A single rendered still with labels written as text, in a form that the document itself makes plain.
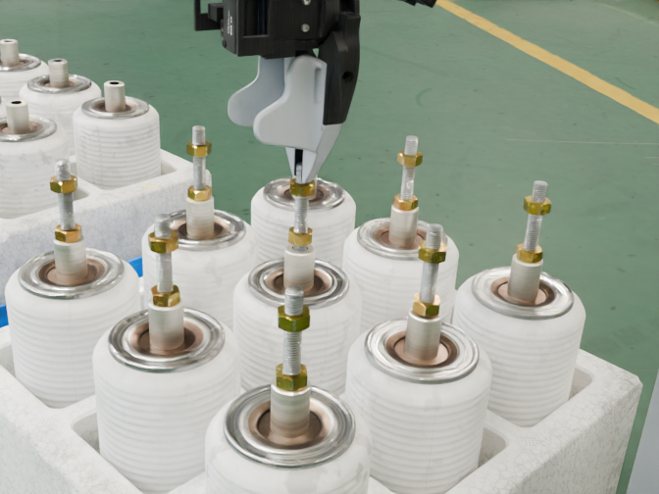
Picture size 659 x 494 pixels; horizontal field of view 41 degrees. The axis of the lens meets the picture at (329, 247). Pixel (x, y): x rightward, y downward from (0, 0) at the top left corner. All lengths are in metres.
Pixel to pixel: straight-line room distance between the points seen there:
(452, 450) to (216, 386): 0.16
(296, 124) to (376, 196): 0.89
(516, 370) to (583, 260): 0.69
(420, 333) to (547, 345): 0.11
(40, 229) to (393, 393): 0.49
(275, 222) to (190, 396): 0.25
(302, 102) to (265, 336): 0.17
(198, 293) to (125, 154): 0.33
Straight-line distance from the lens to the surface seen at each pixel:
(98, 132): 1.00
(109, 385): 0.57
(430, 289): 0.55
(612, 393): 0.71
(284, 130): 0.57
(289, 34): 0.54
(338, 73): 0.55
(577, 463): 0.68
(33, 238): 0.93
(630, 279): 1.30
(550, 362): 0.65
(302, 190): 0.61
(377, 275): 0.70
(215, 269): 0.69
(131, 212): 0.99
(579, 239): 1.39
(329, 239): 0.77
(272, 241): 0.78
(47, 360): 0.66
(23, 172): 0.94
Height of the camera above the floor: 0.57
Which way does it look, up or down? 27 degrees down
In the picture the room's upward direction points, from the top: 3 degrees clockwise
